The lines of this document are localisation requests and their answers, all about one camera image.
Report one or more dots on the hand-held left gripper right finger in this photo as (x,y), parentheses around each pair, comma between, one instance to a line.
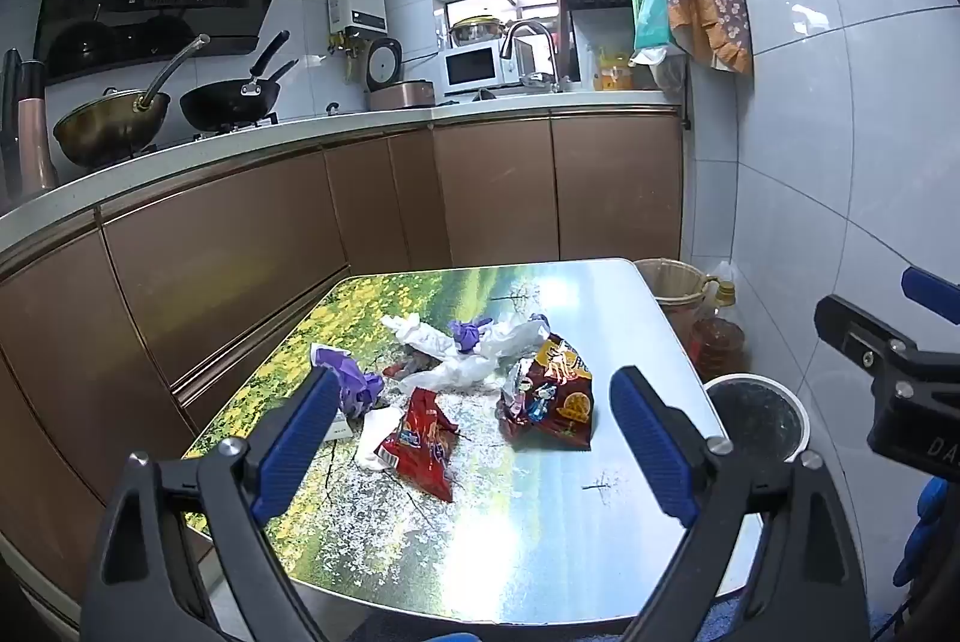
(652,441)

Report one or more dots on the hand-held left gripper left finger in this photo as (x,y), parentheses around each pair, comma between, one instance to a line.
(300,433)

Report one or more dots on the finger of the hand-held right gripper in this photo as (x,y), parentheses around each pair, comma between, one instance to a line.
(855,331)
(934,291)

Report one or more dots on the purple glove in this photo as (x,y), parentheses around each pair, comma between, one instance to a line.
(349,379)

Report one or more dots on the white tissue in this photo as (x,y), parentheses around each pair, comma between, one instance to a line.
(375,441)

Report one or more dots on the dark red snack bag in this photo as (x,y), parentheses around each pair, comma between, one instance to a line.
(562,402)

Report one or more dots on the white waste bin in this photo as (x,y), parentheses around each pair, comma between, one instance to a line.
(757,418)

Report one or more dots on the red snack packet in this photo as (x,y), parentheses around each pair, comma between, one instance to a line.
(420,441)

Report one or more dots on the white plastic bag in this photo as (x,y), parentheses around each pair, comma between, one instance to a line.
(450,373)
(660,66)

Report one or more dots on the small purple wrapper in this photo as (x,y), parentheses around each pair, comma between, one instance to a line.
(466,334)

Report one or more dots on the person's right hand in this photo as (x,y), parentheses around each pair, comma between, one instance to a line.
(926,522)

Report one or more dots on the small white box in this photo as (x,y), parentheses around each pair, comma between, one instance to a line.
(343,429)

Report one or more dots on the cooking oil bottle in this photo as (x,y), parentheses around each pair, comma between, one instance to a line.
(716,346)

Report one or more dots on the landscape print folding table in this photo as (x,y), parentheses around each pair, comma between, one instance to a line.
(525,537)

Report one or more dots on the beige waste bin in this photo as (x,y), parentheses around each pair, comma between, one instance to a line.
(667,280)

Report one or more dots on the brown base cabinets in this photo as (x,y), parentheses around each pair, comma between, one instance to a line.
(225,252)

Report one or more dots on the white kitchen countertop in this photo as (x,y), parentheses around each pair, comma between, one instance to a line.
(225,144)

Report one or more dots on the hanging white plastic bag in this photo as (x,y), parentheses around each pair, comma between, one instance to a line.
(660,66)

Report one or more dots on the black wok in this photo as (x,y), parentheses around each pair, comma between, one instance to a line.
(225,103)

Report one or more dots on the rose gold rice cooker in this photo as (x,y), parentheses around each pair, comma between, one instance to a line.
(401,94)

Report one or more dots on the golden wok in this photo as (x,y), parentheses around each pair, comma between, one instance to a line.
(105,126)

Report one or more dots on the green plastic bag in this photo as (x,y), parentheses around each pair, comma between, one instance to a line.
(649,16)

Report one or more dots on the brown tall canister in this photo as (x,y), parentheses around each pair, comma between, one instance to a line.
(34,139)

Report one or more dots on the white microwave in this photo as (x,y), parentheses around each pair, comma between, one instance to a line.
(469,68)

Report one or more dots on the chrome kitchen faucet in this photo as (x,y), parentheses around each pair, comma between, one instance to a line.
(525,25)

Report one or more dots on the steel pot with lid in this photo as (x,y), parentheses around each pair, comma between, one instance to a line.
(476,31)

